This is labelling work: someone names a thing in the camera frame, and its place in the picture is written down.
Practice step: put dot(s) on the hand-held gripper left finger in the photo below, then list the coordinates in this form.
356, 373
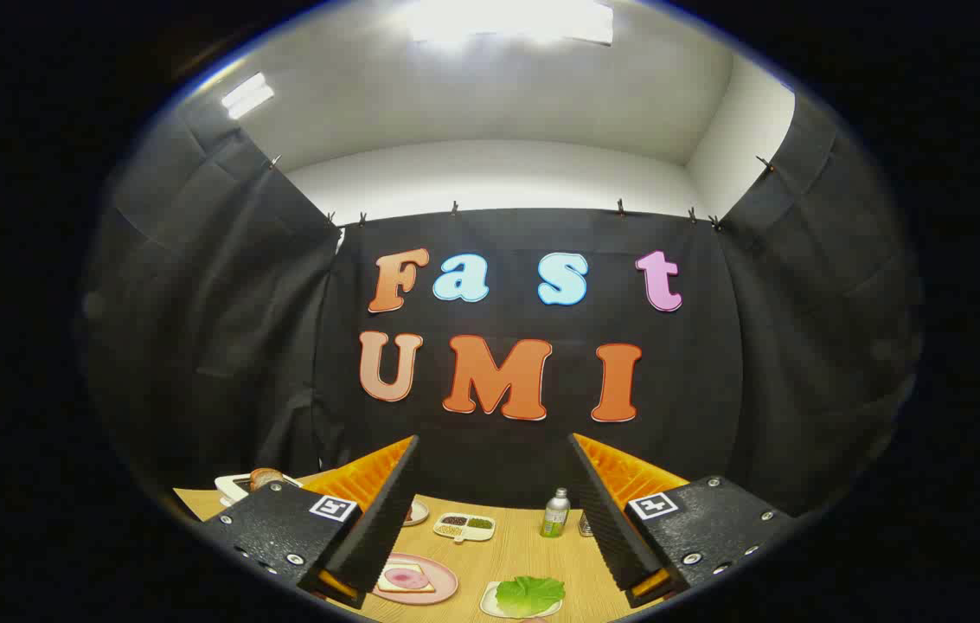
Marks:
386, 519

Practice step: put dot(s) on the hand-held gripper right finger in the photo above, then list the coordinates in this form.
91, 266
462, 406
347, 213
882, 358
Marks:
606, 519

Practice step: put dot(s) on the green lettuce leaf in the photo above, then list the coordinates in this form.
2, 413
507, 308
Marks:
528, 595

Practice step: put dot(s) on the plain toasted bread slice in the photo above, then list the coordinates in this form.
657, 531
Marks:
266, 477

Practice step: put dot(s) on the white round plate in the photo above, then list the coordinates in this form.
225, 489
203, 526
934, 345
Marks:
417, 513

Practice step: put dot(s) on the green and silver bottle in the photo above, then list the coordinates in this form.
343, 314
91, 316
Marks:
554, 519

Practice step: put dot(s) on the pink ham slice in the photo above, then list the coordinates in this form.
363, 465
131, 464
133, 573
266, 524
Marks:
407, 579

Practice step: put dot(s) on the bread slice with ham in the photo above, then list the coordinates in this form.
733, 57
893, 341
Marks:
386, 585

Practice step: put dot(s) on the white divided dish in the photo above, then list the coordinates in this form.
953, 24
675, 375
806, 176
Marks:
464, 531

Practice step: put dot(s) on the pink round plate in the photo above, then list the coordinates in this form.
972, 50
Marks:
446, 581

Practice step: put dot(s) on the pile of green beans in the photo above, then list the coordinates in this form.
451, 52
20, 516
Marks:
480, 523

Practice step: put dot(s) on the black backdrop cloth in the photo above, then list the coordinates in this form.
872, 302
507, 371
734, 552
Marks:
507, 450

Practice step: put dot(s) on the white rectangular dish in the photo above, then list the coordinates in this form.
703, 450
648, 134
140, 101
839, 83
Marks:
488, 602

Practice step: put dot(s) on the white toaster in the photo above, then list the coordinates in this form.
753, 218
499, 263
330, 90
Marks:
232, 487

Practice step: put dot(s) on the small ceiling light panel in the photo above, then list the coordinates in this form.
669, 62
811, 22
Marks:
246, 95

